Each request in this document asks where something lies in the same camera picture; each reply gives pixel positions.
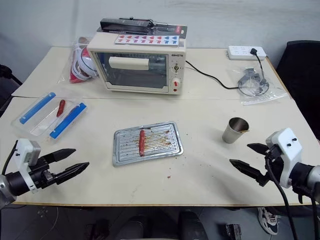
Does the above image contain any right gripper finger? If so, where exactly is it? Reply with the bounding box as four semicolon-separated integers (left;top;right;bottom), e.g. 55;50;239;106
246;142;270;156
229;159;270;187

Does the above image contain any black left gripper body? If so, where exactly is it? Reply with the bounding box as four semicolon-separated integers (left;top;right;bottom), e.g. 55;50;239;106
27;156;60;192

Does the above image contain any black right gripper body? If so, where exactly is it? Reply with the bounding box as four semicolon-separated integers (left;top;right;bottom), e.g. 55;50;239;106
259;145;285;188

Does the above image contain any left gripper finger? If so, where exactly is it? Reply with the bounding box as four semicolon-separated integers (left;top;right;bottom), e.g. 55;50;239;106
40;148;77;164
55;161;90;186

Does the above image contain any metal cup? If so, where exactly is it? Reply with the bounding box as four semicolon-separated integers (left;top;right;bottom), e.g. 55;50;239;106
222;117;251;145

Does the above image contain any blue container clip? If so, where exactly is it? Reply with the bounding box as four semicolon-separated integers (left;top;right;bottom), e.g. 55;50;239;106
49;102;88;140
19;91;57;124

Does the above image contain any clear plastic container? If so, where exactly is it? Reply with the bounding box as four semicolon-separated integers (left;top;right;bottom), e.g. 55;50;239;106
10;91;89;145

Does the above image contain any black and white shoe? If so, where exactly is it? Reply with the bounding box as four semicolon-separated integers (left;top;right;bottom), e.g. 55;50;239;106
257;206;282;236

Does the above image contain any small black block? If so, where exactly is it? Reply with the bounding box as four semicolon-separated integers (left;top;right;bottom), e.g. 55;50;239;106
225;223;243;240

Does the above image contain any red sausage with sauce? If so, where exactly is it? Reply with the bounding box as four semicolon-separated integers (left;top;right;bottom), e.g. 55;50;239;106
138;129;147;157

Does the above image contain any black chair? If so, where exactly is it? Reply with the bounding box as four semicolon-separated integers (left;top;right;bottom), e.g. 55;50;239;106
275;40;320;141
0;63;23;112

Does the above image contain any metal baking tray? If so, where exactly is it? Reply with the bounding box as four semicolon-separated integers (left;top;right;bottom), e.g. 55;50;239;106
112;121;184;168

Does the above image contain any plastic bag with red-white items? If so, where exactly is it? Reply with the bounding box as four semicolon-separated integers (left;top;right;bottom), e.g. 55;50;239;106
58;36;100;85

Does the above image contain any white power strip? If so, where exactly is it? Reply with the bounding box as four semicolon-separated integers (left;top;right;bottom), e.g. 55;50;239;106
226;45;267;61

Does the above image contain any cream toaster oven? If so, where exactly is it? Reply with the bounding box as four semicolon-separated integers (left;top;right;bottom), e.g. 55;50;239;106
86;31;188;96

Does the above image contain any heart pattern sheet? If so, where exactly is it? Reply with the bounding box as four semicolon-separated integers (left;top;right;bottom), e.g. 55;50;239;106
114;34;183;47

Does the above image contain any black long box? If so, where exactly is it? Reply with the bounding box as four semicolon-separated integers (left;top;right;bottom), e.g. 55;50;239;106
99;17;155;34

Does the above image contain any black package with red label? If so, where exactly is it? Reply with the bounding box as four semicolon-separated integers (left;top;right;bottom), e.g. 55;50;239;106
96;23;189;40

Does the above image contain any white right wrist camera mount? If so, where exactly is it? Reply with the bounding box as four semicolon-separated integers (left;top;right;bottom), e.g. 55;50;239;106
265;127;304;189

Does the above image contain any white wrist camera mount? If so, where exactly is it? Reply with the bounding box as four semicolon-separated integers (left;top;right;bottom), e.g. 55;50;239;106
265;127;304;189
13;138;42;194

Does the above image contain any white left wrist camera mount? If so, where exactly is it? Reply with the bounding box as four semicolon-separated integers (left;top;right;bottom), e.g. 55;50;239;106
13;138;42;194

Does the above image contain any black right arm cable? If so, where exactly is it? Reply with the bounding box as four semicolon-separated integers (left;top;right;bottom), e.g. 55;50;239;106
264;149;320;240

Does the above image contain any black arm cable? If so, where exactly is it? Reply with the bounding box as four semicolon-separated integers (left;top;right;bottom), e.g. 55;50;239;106
0;140;20;176
264;149;320;240

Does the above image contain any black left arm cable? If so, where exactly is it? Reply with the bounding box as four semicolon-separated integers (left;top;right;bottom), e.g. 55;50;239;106
0;140;20;176

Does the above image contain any plastic bag with cable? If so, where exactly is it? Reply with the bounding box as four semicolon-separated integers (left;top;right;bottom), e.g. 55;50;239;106
227;65;289;106

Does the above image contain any black oven power cord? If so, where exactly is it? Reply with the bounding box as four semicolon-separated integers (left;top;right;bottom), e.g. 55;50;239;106
184;48;269;90

